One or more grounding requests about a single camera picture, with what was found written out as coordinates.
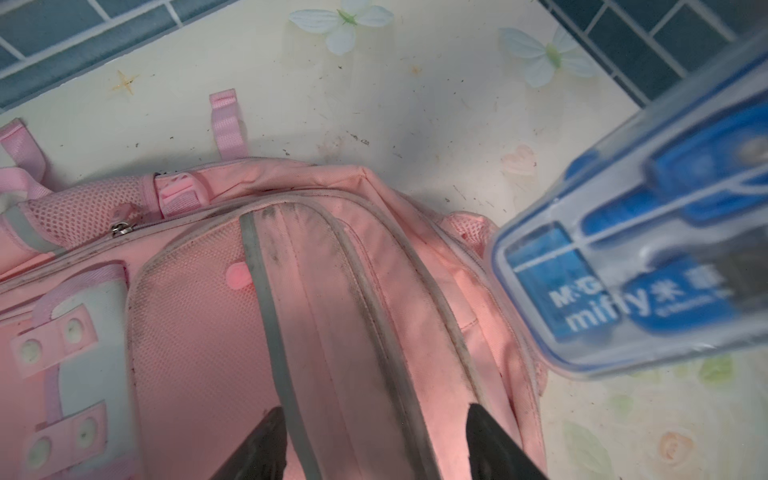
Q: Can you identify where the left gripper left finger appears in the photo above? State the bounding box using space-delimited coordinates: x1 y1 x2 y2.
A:
211 407 288 480

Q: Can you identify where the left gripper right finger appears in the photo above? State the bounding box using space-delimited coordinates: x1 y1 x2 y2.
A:
466 403 547 480

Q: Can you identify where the pink student backpack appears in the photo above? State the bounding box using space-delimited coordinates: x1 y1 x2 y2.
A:
1 90 547 479

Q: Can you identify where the blue clear pencil case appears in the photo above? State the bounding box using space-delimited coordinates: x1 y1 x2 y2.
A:
487 25 767 379

